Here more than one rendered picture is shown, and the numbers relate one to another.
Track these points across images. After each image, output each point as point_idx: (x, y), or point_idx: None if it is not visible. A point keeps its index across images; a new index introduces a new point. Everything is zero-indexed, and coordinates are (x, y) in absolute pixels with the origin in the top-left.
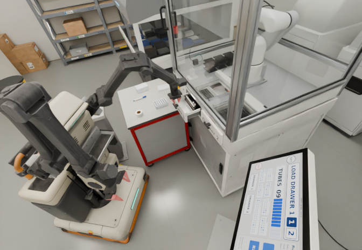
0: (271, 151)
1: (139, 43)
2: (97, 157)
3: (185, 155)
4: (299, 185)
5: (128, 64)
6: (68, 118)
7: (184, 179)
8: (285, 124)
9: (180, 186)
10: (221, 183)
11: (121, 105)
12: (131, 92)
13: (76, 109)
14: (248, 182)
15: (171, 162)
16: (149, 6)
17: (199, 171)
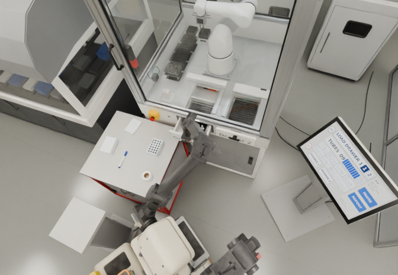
0: None
1: (70, 96)
2: (201, 248)
3: (191, 172)
4: (352, 144)
5: (206, 154)
6: (184, 245)
7: (211, 193)
8: None
9: (214, 201)
10: (251, 170)
11: (111, 184)
12: (102, 160)
13: (175, 231)
14: (310, 161)
15: (185, 189)
16: (60, 44)
17: (216, 174)
